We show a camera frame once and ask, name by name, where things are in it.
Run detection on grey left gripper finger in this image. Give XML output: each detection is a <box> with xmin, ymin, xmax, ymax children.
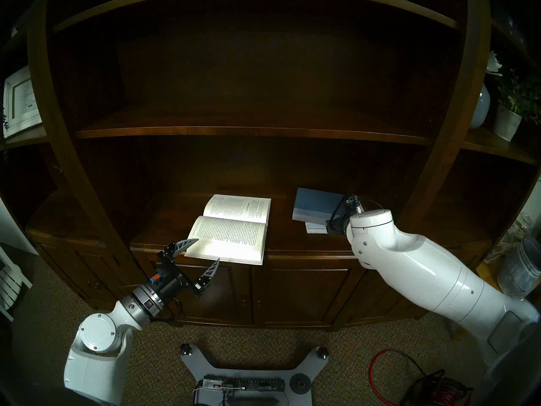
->
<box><xmin>194</xmin><ymin>258</ymin><xmax>221</xmax><ymax>297</ymax></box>
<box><xmin>158</xmin><ymin>238</ymin><xmax>199</xmax><ymax>263</ymax></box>

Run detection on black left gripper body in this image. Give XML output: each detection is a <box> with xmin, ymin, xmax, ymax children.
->
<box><xmin>149</xmin><ymin>261</ymin><xmax>197</xmax><ymax>301</ymax></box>

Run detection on blue hardcover book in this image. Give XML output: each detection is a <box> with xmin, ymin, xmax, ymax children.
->
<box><xmin>292</xmin><ymin>187</ymin><xmax>353</xmax><ymax>223</ymax></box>

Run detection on paperback book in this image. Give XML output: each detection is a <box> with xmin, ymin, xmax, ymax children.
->
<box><xmin>184</xmin><ymin>194</ymin><xmax>272</xmax><ymax>265</ymax></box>

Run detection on grey electronics box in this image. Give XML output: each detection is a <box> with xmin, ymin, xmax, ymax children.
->
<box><xmin>199</xmin><ymin>376</ymin><xmax>288</xmax><ymax>406</ymax></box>

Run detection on black round base disc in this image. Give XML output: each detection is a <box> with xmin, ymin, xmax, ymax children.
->
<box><xmin>290</xmin><ymin>373</ymin><xmax>310</xmax><ymax>395</ymax></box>

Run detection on white slatted chair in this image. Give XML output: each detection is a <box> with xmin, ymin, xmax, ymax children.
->
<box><xmin>0</xmin><ymin>244</ymin><xmax>33</xmax><ymax>322</ymax></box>

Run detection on clear glass jar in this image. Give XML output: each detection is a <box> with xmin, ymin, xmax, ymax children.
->
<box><xmin>484</xmin><ymin>214</ymin><xmax>533</xmax><ymax>264</ymax></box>

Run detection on dark wooden bookcase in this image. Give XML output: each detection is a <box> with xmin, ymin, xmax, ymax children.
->
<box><xmin>0</xmin><ymin>0</ymin><xmax>541</xmax><ymax>330</ymax></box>

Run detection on pale round vase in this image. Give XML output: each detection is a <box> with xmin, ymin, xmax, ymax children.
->
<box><xmin>469</xmin><ymin>84</ymin><xmax>491</xmax><ymax>129</ymax></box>

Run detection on green plant in white pot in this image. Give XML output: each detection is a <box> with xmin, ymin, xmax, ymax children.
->
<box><xmin>492</xmin><ymin>69</ymin><xmax>541</xmax><ymax>142</ymax></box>

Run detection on white framed certificate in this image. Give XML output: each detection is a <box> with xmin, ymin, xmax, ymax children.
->
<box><xmin>3</xmin><ymin>66</ymin><xmax>43</xmax><ymax>138</ymax></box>

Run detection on dark trailing plant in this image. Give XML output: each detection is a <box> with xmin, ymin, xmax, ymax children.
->
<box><xmin>0</xmin><ymin>84</ymin><xmax>11</xmax><ymax>165</ymax></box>

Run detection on white artificial flower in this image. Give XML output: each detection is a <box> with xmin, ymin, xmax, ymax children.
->
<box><xmin>486</xmin><ymin>51</ymin><xmax>503</xmax><ymax>77</ymax></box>

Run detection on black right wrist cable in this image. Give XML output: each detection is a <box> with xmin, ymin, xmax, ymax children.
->
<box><xmin>330</xmin><ymin>195</ymin><xmax>365</xmax><ymax>232</ymax></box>

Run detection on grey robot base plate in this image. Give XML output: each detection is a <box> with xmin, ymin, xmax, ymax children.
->
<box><xmin>179</xmin><ymin>343</ymin><xmax>329</xmax><ymax>406</ymax></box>

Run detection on red floor cable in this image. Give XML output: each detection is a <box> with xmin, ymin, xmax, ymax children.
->
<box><xmin>369</xmin><ymin>349</ymin><xmax>472</xmax><ymax>406</ymax></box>

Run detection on black floor cable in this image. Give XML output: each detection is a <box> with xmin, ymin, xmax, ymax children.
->
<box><xmin>393</xmin><ymin>349</ymin><xmax>472</xmax><ymax>406</ymax></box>

